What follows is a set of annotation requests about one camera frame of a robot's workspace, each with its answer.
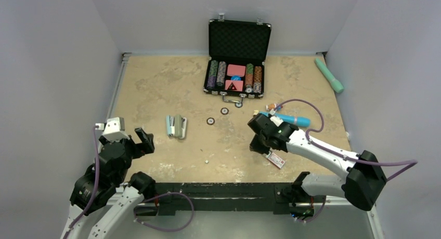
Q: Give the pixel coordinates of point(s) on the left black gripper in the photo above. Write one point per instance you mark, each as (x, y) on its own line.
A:
(145, 146)

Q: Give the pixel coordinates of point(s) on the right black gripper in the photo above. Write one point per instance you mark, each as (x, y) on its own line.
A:
(255, 146)

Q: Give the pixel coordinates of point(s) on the green white stapler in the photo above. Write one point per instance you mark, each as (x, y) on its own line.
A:
(180, 127)

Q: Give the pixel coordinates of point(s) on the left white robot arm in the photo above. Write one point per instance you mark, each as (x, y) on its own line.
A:
(140, 187)

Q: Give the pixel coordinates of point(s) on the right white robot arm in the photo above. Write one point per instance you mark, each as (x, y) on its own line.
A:
(358, 178)

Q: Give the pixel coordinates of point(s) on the red white staple box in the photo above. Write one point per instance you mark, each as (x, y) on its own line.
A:
(275, 159)

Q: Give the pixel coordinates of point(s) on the small colourful figurine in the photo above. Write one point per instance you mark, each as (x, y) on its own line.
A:
(271, 106)

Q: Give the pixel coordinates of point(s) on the blue pen tool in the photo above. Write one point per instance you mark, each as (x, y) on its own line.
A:
(298, 121)

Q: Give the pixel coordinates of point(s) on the pink card deck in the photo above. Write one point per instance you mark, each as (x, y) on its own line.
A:
(236, 70)
(234, 85)

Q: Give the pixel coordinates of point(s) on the blue dealer button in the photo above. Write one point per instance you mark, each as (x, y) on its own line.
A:
(235, 78)

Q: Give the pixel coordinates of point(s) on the mint green cylinder tool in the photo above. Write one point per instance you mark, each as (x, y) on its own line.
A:
(335, 84)

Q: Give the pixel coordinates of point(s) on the black poker chip case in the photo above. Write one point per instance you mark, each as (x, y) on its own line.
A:
(240, 43)

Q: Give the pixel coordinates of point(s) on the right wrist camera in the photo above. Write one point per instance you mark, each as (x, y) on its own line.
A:
(274, 118)

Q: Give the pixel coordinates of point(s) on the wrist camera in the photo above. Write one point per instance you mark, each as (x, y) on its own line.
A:
(274, 118)
(113, 129)

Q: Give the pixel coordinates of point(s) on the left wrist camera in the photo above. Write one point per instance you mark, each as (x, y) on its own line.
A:
(113, 129)

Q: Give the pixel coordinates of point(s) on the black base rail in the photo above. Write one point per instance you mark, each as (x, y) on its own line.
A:
(280, 198)

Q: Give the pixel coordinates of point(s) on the aluminium frame rail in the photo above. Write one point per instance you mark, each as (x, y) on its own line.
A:
(93, 190)

